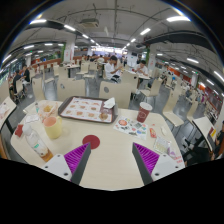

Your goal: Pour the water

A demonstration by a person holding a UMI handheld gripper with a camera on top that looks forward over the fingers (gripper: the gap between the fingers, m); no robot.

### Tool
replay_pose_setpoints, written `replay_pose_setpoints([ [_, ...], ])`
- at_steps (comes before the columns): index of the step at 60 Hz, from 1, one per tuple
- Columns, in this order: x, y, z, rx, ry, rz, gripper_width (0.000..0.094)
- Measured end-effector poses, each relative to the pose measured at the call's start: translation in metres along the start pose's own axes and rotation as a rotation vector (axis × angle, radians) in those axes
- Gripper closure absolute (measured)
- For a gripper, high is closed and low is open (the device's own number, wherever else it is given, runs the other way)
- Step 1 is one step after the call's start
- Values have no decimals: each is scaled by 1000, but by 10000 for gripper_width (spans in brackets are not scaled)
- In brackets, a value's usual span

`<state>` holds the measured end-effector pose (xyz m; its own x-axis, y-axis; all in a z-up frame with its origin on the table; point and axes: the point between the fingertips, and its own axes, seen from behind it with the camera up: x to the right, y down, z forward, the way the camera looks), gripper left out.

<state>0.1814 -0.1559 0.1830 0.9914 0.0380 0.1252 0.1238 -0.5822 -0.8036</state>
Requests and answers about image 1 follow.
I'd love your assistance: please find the seated person in white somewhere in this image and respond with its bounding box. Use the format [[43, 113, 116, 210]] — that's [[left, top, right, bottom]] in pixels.
[[134, 60, 148, 76]]

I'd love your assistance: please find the colourful printed leaflet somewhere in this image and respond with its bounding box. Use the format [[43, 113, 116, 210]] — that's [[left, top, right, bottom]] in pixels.
[[114, 116, 148, 140]]

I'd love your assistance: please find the clear plastic drink bottle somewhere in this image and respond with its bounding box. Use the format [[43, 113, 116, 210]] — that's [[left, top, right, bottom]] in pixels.
[[22, 124, 53, 162]]

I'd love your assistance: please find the beige chair left of tray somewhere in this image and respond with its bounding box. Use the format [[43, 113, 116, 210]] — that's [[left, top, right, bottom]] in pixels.
[[57, 79, 85, 101]]

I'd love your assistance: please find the dark brown food tray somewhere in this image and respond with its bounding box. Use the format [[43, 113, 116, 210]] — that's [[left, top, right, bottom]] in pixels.
[[58, 96, 115, 124]]

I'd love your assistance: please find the red paper cup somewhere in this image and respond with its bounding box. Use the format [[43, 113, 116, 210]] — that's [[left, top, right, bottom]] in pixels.
[[137, 102, 153, 123]]

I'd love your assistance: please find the yellow plastic mug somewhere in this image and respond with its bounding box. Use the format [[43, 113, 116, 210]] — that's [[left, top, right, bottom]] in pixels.
[[43, 116, 62, 139]]

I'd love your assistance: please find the person in black left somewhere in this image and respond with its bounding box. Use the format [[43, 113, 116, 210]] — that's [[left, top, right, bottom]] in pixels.
[[13, 70, 21, 94]]

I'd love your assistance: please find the round dark red coaster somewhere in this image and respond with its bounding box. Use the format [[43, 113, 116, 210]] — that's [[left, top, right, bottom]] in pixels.
[[82, 135, 100, 149]]

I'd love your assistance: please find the man in white shirt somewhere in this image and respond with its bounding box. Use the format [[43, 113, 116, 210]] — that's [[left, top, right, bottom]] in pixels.
[[104, 56, 122, 82]]

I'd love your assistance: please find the white crumpled napkin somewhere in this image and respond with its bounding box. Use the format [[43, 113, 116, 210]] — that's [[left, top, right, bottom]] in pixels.
[[103, 97, 115, 109]]

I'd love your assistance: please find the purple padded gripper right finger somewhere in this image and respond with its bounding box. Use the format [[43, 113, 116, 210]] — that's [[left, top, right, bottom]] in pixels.
[[132, 143, 181, 185]]

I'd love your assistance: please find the beige chair right side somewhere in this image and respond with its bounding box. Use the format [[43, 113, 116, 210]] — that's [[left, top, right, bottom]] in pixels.
[[162, 91, 184, 127]]

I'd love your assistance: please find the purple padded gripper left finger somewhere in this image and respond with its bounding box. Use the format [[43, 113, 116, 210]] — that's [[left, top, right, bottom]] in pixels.
[[42, 143, 91, 185]]

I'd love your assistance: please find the red ketchup sachet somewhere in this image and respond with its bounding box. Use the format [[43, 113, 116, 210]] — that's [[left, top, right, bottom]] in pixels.
[[149, 128, 157, 138]]

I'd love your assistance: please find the beige chair with round hole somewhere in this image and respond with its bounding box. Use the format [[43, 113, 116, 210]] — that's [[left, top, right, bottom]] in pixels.
[[99, 81, 131, 109]]

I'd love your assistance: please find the clear plastic food bag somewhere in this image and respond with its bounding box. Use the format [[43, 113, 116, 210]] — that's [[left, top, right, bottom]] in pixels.
[[38, 101, 58, 121]]

